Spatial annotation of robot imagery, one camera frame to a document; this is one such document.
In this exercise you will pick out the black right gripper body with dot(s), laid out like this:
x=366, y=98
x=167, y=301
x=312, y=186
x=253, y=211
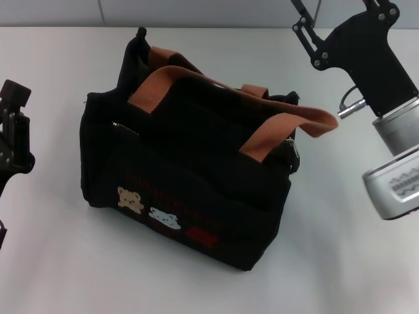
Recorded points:
x=370, y=55

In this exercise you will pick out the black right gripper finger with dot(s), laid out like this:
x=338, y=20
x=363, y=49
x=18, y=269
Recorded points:
x=309, y=39

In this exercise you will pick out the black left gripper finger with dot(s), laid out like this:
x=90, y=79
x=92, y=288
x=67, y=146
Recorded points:
x=2, y=235
x=14, y=95

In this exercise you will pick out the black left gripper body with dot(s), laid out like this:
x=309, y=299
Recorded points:
x=16, y=165

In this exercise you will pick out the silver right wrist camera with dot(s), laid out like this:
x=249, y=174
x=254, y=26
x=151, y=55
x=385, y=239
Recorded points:
x=389, y=193

